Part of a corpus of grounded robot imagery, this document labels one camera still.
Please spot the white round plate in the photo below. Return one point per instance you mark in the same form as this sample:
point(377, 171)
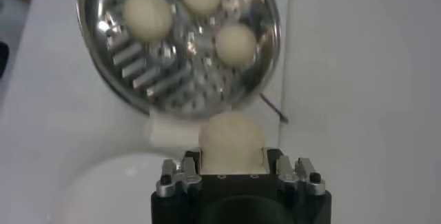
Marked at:
point(103, 191)

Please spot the stainless steel steamer basket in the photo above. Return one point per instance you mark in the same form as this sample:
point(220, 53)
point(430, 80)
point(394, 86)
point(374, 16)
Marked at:
point(165, 80)

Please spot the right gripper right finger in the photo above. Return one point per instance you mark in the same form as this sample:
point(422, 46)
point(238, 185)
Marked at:
point(286, 173)

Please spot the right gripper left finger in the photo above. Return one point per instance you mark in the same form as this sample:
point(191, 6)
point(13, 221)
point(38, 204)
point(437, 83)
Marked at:
point(189, 175)

